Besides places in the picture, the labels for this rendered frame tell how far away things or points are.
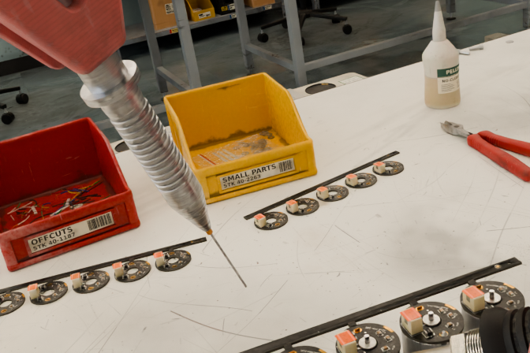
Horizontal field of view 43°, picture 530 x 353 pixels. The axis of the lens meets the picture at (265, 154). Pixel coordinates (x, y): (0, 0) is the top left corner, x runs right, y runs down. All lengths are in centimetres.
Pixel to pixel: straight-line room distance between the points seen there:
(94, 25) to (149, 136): 3
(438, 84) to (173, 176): 48
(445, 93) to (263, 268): 29
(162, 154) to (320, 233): 29
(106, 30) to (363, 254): 30
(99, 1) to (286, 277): 29
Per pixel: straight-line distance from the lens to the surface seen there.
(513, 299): 29
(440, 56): 64
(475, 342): 21
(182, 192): 19
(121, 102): 17
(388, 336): 27
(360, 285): 41
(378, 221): 47
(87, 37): 16
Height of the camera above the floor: 99
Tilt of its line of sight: 23 degrees down
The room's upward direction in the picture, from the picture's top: 10 degrees counter-clockwise
